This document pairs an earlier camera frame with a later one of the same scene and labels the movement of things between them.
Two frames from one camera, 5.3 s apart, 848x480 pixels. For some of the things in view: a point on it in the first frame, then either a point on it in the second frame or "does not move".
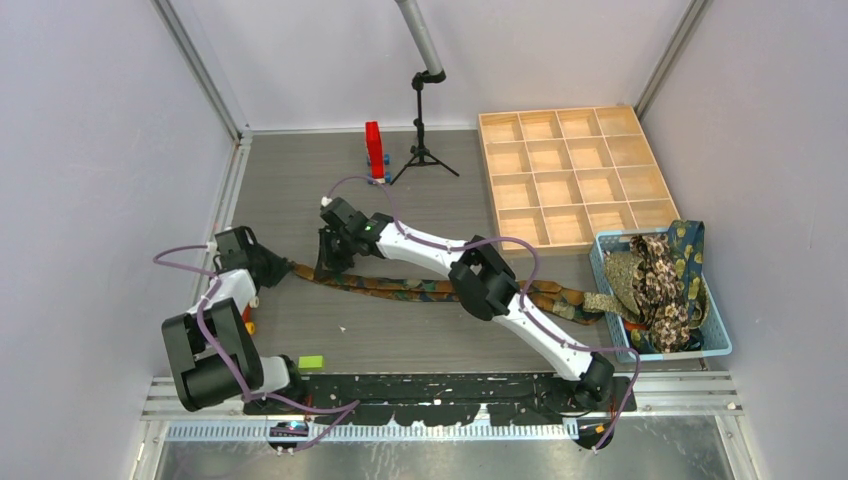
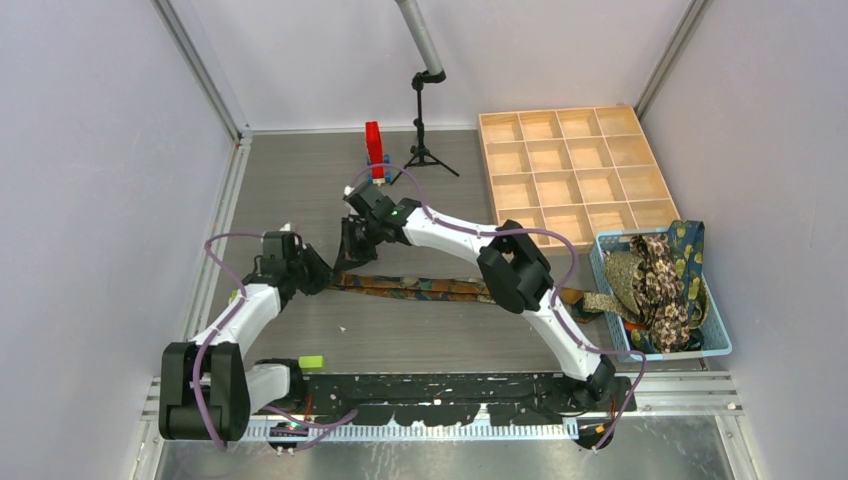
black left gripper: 280,268 → 323,272
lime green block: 313,362 does not move
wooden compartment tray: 559,176 does not move
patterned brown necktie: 542,296 does not move
